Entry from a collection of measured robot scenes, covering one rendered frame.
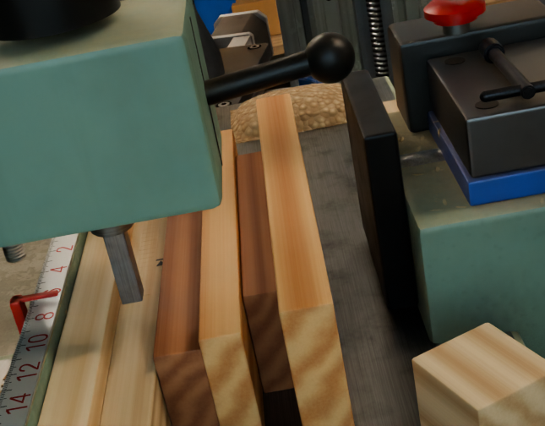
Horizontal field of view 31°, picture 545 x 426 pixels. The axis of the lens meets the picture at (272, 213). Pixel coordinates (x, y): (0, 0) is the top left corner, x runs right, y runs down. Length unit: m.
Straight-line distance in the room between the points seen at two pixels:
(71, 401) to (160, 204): 0.08
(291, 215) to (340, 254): 0.11
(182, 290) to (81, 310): 0.04
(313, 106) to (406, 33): 0.21
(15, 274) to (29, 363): 2.28
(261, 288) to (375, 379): 0.07
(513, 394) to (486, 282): 0.09
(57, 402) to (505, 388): 0.16
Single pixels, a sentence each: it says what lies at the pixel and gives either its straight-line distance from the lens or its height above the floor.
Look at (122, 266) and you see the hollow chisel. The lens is 0.41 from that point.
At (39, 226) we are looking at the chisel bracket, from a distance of 0.38.
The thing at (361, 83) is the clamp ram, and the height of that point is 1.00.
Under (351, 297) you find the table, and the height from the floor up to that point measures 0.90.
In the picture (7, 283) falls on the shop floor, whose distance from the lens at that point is 2.64.
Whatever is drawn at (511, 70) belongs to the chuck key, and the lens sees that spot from 0.44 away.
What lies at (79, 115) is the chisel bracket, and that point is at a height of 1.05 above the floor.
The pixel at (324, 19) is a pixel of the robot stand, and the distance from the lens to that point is 1.14.
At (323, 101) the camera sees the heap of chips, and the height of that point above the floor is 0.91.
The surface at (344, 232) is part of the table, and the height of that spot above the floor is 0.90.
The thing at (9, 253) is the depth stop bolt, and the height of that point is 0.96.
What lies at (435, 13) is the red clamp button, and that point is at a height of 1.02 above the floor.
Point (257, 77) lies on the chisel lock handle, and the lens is 0.38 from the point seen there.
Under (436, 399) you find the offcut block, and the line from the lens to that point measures 0.38.
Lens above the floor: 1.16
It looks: 26 degrees down
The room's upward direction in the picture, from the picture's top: 11 degrees counter-clockwise
